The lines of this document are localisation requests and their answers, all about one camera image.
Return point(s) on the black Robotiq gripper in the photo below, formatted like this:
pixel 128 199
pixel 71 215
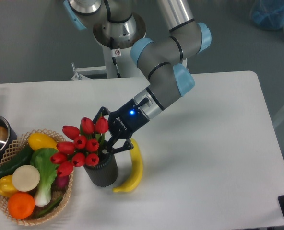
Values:
pixel 122 124

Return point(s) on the red tulip bouquet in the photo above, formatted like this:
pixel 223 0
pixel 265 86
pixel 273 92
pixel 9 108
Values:
pixel 83 147

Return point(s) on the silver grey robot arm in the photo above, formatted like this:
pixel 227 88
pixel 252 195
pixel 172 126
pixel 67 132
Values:
pixel 115 25

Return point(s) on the dark grey ribbed vase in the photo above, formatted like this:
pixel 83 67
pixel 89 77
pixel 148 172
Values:
pixel 105 172

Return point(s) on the yellow banana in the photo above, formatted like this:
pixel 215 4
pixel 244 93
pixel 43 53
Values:
pixel 136 174

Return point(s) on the purple red onion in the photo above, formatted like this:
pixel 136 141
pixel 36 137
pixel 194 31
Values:
pixel 62 182

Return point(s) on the yellow squash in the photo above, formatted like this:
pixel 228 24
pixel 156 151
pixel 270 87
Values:
pixel 41 140

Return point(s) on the green bok choy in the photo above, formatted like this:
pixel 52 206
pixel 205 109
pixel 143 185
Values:
pixel 47 170

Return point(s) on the dark green cucumber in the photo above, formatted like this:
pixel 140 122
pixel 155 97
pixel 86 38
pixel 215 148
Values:
pixel 20 159

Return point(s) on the white round radish slice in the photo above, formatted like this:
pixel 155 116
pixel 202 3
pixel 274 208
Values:
pixel 26 178

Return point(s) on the woven wicker basket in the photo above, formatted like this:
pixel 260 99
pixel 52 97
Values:
pixel 56 192

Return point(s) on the green chili pepper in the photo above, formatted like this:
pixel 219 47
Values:
pixel 49 208

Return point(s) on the orange fruit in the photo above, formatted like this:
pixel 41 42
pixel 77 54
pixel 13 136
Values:
pixel 21 205

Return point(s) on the yellow bell pepper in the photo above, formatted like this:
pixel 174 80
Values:
pixel 7 188

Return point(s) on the blue plastic bag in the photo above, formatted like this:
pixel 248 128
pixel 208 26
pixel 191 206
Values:
pixel 268 14

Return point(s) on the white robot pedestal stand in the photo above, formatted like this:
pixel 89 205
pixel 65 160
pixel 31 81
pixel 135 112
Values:
pixel 118 64

